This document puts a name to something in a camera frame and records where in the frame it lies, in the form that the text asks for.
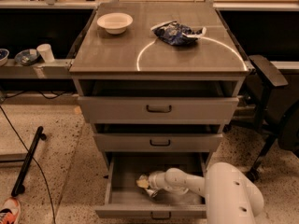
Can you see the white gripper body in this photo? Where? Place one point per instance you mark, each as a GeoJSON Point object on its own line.
{"type": "Point", "coordinates": [153, 180]}

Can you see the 7up soda can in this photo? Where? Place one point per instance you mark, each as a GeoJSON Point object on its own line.
{"type": "Point", "coordinates": [152, 192]}

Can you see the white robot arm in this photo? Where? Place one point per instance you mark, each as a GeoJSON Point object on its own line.
{"type": "Point", "coordinates": [231, 198]}

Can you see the grey bottom drawer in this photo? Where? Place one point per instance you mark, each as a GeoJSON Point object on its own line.
{"type": "Point", "coordinates": [124, 198]}

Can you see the grey drawer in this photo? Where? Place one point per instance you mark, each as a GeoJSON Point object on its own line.
{"type": "Point", "coordinates": [124, 198]}
{"type": "Point", "coordinates": [157, 110]}
{"type": "Point", "coordinates": [157, 142]}

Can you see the grey middle drawer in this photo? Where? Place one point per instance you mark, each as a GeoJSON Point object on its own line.
{"type": "Point", "coordinates": [157, 142]}

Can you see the grey top drawer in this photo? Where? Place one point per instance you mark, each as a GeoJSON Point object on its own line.
{"type": "Point", "coordinates": [157, 110]}

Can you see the grey drawer cabinet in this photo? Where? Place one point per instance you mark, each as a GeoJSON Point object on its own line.
{"type": "Point", "coordinates": [137, 63]}

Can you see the black bar stand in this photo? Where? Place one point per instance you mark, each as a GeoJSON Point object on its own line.
{"type": "Point", "coordinates": [19, 188]}

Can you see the black office chair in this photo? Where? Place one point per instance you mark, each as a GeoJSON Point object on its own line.
{"type": "Point", "coordinates": [276, 99]}

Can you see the grey side shelf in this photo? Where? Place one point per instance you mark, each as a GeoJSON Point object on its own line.
{"type": "Point", "coordinates": [57, 70]}

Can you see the orange white sneaker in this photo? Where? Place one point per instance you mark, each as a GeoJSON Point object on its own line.
{"type": "Point", "coordinates": [10, 212]}

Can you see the blue chip bag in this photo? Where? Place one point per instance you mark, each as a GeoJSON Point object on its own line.
{"type": "Point", "coordinates": [176, 34]}

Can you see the white bowl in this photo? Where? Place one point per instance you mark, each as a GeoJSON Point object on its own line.
{"type": "Point", "coordinates": [115, 23]}

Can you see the white paper cup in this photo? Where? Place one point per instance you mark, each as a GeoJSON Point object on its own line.
{"type": "Point", "coordinates": [46, 53]}

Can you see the blue patterned bowl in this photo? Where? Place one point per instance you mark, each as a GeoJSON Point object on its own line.
{"type": "Point", "coordinates": [27, 57]}

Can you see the blue bowl at edge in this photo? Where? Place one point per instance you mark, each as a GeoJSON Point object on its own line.
{"type": "Point", "coordinates": [3, 56]}

